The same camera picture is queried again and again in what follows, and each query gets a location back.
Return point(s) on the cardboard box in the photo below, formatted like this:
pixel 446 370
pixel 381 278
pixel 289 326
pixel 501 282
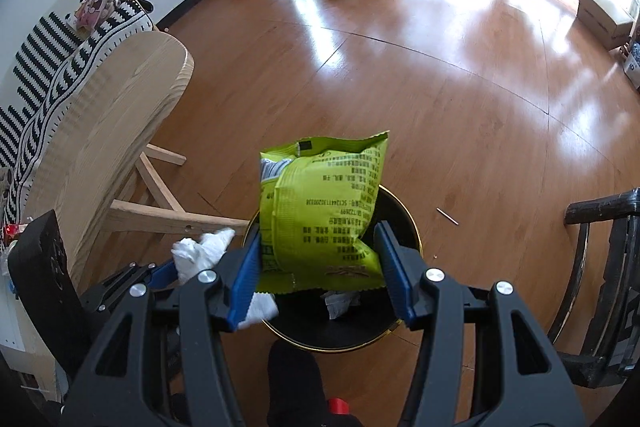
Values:
pixel 602 14

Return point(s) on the red snack packet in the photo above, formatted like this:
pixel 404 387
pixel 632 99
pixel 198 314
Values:
pixel 12 232

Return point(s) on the black chair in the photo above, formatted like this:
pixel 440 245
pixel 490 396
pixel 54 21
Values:
pixel 620 257

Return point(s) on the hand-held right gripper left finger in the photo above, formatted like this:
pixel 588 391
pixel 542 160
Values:
pixel 245 279

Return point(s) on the green snack bag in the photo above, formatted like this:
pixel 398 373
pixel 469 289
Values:
pixel 320 207

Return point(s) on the round wooden table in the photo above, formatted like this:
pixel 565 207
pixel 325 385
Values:
pixel 100 132

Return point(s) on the black trash bin gold rim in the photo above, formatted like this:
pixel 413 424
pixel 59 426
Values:
pixel 350 332

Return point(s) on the white blue box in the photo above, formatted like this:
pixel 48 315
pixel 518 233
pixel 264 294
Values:
pixel 632 64

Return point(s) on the white tissue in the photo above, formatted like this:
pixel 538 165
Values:
pixel 200 252
pixel 342 303
pixel 259 307

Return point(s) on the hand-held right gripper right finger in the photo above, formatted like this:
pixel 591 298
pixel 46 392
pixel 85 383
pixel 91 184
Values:
pixel 395 279

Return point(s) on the black white striped sofa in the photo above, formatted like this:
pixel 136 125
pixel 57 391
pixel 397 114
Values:
pixel 40 67

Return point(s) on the small thin stick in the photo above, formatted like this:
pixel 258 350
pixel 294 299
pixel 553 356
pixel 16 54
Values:
pixel 447 216

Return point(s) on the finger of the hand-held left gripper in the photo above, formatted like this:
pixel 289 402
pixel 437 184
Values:
pixel 162 274

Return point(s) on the pink cartoon pillow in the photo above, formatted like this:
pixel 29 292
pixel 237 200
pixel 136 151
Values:
pixel 95 4

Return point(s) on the red round object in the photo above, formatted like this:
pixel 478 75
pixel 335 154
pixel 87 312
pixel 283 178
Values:
pixel 337 406

